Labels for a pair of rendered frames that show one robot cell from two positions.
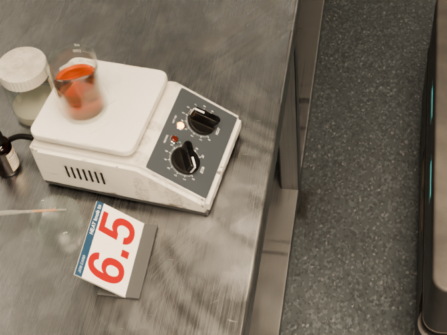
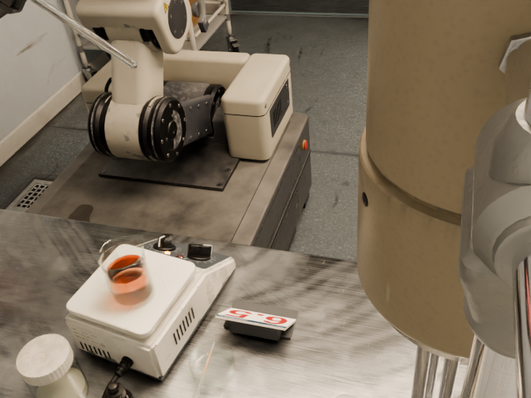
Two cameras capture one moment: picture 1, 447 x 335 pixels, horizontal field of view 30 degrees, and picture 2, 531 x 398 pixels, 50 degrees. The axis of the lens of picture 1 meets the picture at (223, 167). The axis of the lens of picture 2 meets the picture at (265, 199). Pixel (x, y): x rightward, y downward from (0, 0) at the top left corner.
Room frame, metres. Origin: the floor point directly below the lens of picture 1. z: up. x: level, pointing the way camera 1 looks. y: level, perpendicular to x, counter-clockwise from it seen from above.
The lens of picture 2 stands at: (0.41, 0.60, 1.34)
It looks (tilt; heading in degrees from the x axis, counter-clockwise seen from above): 39 degrees down; 275
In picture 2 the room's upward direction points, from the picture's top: 6 degrees counter-clockwise
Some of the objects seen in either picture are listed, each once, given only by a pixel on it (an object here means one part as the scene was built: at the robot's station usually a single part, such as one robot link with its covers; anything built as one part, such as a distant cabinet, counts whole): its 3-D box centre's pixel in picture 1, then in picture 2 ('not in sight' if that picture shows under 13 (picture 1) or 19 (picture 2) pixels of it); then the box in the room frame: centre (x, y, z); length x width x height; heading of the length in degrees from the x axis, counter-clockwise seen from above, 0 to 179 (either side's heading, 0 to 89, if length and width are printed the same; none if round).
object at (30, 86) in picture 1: (30, 88); (54, 375); (0.71, 0.21, 0.79); 0.06 x 0.06 x 0.08
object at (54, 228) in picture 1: (56, 221); (212, 365); (0.54, 0.19, 0.76); 0.06 x 0.06 x 0.02
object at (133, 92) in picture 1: (100, 104); (133, 287); (0.63, 0.12, 0.83); 0.12 x 0.12 x 0.01; 66
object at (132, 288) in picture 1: (117, 249); (257, 314); (0.48, 0.12, 0.77); 0.09 x 0.06 x 0.04; 164
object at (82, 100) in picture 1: (80, 85); (129, 271); (0.62, 0.13, 0.87); 0.06 x 0.05 x 0.08; 54
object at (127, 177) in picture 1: (129, 133); (152, 295); (0.62, 0.10, 0.79); 0.22 x 0.13 x 0.08; 66
